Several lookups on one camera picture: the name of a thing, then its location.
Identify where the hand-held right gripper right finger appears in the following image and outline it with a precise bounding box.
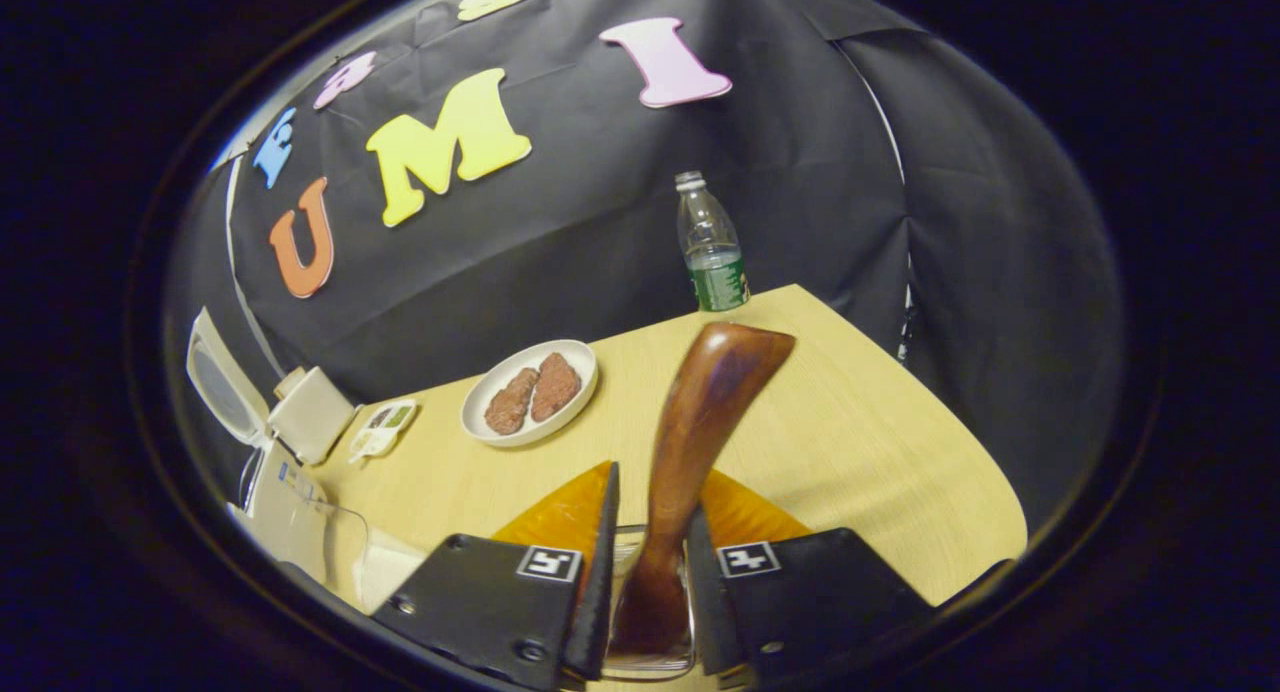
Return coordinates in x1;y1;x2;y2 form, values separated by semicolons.
685;470;936;691

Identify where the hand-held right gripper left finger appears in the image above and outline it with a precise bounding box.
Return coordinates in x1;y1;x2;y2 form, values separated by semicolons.
372;462;621;691

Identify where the green label water bottle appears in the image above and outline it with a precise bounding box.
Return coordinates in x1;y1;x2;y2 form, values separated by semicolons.
675;170;751;313

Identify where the brown wooden spoon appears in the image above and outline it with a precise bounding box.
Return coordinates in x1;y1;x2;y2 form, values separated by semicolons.
610;322;796;658

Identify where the white toaster with bread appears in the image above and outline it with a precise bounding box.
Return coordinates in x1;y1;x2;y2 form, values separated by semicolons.
272;366;356;466

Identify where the white rice cooker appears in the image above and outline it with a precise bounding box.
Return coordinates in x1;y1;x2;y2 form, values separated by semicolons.
186;307;331;583

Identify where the brown meat piece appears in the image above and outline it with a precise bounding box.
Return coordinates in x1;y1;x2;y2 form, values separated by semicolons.
485;367;541;436
530;352;583;423

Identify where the black backdrop cloth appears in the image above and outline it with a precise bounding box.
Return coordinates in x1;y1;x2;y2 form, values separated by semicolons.
165;0;1121;533

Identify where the small white divided dish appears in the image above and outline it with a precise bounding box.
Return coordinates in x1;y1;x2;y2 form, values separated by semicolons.
348;399;418;465

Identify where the metal wire chopstick holder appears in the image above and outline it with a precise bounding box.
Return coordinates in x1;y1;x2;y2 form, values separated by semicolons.
590;525;701;683

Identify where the white round plate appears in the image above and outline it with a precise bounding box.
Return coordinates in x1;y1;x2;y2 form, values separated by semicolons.
461;339;599;448

